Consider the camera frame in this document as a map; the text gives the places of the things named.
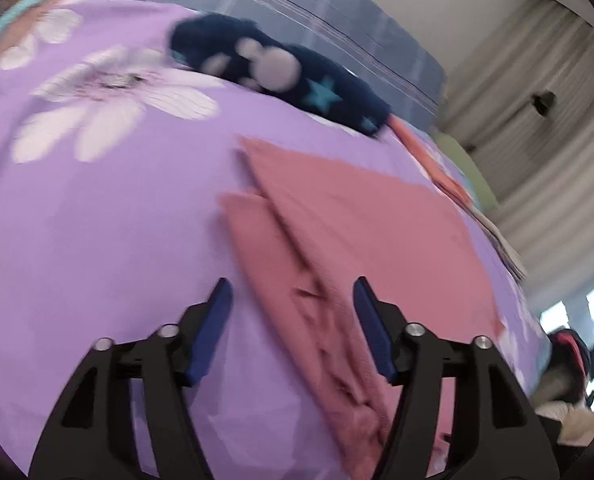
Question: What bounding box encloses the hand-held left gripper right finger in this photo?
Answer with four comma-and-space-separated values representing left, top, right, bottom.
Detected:
352, 276, 560, 480

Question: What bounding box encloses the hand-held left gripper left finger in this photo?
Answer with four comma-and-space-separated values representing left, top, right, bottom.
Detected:
28, 277, 234, 480

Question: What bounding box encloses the pink garment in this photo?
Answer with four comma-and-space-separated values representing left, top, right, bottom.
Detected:
219, 135, 506, 480

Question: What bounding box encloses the purple floral bedsheet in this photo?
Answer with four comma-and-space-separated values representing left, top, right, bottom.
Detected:
0, 0, 553, 480

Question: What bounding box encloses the salmon cloth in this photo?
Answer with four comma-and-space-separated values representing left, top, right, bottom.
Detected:
388, 117, 474, 207

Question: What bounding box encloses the light green cloth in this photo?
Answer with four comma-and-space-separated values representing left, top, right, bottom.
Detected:
433, 132, 500, 212

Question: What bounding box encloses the black and red bag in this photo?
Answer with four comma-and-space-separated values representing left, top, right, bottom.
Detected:
546, 327, 594, 407

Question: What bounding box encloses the beige curtain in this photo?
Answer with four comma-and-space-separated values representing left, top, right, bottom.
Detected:
431, 0, 594, 283

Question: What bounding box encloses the navy star-print fleece garment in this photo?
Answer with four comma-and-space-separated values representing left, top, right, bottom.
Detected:
168, 15, 394, 137

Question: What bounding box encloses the black curtain hook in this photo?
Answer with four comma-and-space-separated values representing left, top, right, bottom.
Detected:
531, 91, 558, 118

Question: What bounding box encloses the blue plaid pillow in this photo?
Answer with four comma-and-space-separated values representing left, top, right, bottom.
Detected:
141, 0, 449, 135

